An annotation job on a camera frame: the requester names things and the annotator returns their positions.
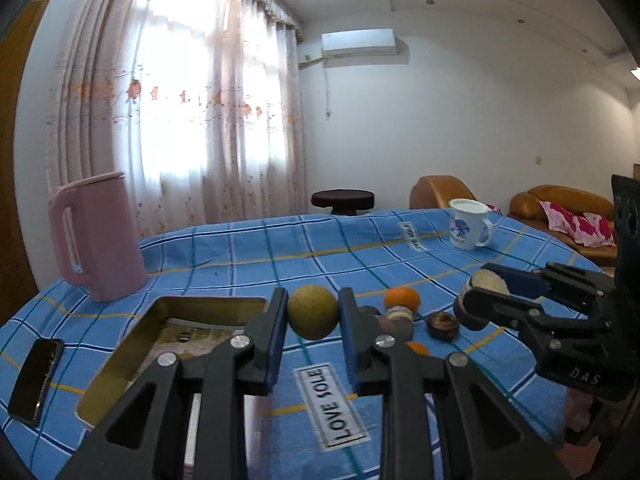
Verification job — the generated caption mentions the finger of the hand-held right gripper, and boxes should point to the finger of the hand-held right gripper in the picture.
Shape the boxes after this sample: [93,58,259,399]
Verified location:
[462,287,608,356]
[482,261,617,311]

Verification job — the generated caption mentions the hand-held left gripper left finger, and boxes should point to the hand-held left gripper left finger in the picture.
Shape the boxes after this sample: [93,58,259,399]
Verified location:
[55,287,291,480]

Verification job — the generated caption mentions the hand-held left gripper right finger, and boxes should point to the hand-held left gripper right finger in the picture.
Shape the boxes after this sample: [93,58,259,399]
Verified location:
[339,287,571,480]

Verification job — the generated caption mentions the purple passion fruit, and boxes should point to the purple passion fruit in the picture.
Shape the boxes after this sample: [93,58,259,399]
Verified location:
[454,269,511,332]

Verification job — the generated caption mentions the yellow-green round pear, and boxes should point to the yellow-green round pear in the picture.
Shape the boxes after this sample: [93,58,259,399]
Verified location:
[286,284,342,340]

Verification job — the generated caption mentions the macaron cookie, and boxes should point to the macaron cookie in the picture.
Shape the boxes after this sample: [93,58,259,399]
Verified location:
[382,306,416,342]

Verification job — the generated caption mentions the pink metal tin box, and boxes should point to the pink metal tin box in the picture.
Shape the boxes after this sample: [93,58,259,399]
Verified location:
[75,296,268,428]

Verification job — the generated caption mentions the white mug blue print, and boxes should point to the white mug blue print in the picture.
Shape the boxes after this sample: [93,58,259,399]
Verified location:
[447,198,496,251]

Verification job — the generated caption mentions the brown leather sofa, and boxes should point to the brown leather sofa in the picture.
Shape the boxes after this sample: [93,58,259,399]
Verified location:
[509,185,618,268]

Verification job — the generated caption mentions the pink floral pillow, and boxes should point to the pink floral pillow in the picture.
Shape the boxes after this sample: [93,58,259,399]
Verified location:
[537,201,617,248]

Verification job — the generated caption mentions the blue checked tablecloth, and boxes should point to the blue checked tablecloth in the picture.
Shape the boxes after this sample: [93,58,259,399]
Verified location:
[0,207,621,480]

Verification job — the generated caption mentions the printed paper card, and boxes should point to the printed paper card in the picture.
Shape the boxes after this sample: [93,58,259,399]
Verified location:
[150,317,247,361]

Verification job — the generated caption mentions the wooden chair back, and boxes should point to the wooden chair back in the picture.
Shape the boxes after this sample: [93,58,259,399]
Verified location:
[410,175,478,211]

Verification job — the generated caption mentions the dark round stool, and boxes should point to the dark round stool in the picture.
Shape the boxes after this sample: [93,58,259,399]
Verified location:
[311,189,376,217]

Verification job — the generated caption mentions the pink electric kettle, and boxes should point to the pink electric kettle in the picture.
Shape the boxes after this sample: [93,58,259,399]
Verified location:
[48,171,148,303]

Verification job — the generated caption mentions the black smartphone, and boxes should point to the black smartphone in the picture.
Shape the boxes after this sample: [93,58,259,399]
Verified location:
[7,338,66,428]

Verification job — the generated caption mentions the white air conditioner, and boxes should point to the white air conditioner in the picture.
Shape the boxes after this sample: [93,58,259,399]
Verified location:
[320,29,398,57]

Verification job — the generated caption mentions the brown wooden door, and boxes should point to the brown wooden door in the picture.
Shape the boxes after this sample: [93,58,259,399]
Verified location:
[0,0,42,313]

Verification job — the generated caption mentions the sheer floral curtain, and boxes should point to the sheer floral curtain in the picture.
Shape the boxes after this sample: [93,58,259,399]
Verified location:
[47,0,308,241]

